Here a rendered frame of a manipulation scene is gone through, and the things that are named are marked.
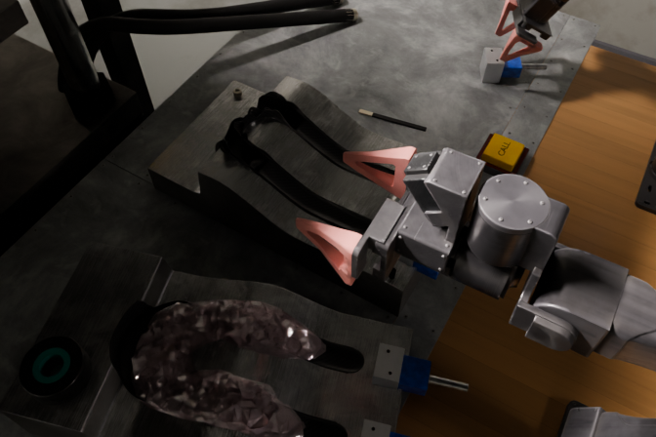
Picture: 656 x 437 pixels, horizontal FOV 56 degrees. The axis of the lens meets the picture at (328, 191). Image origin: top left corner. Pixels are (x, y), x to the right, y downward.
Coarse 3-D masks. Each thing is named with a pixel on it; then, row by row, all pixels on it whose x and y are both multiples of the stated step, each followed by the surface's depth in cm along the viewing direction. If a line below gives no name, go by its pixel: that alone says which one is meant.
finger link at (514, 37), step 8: (512, 16) 119; (520, 16) 116; (520, 24) 116; (512, 32) 117; (520, 32) 115; (528, 32) 117; (512, 40) 117; (520, 40) 116; (528, 40) 116; (536, 40) 117; (528, 48) 119; (536, 48) 118; (504, 56) 122; (512, 56) 121
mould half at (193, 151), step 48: (240, 96) 119; (288, 96) 108; (192, 144) 112; (288, 144) 104; (384, 144) 108; (192, 192) 106; (240, 192) 97; (336, 192) 102; (384, 192) 102; (288, 240) 99; (384, 288) 93
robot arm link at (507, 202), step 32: (480, 192) 51; (512, 192) 50; (544, 192) 50; (480, 224) 51; (512, 224) 49; (544, 224) 49; (480, 256) 53; (512, 256) 51; (544, 256) 50; (512, 320) 55; (544, 320) 53
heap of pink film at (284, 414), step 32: (160, 320) 88; (192, 320) 87; (224, 320) 86; (256, 320) 85; (288, 320) 87; (160, 352) 84; (288, 352) 86; (320, 352) 88; (160, 384) 82; (192, 384) 82; (224, 384) 80; (256, 384) 81; (192, 416) 79; (224, 416) 78; (256, 416) 79; (288, 416) 81
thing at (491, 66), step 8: (488, 48) 128; (496, 48) 128; (488, 56) 127; (496, 56) 127; (480, 64) 131; (488, 64) 126; (496, 64) 126; (504, 64) 126; (512, 64) 127; (520, 64) 127; (528, 64) 128; (536, 64) 128; (544, 64) 128; (480, 72) 131; (488, 72) 127; (496, 72) 127; (504, 72) 128; (512, 72) 128; (520, 72) 128; (488, 80) 129; (496, 80) 129
